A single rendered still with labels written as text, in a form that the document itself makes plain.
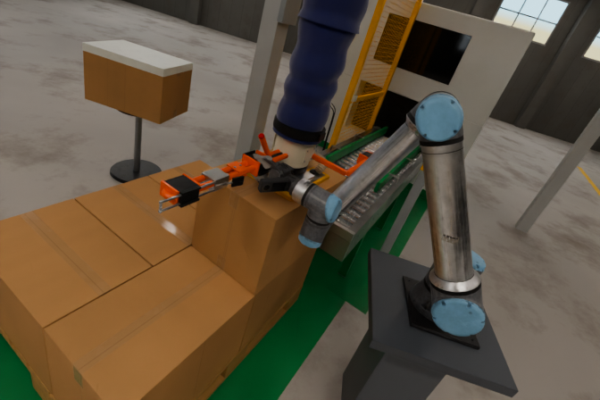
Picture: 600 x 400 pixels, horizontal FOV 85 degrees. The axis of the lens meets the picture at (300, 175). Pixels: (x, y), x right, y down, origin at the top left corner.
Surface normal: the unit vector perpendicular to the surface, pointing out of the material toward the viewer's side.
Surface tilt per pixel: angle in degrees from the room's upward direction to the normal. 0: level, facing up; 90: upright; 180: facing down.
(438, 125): 82
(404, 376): 90
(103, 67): 90
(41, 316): 0
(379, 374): 90
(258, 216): 90
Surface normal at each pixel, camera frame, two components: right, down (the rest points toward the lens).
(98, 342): 0.26, -0.85
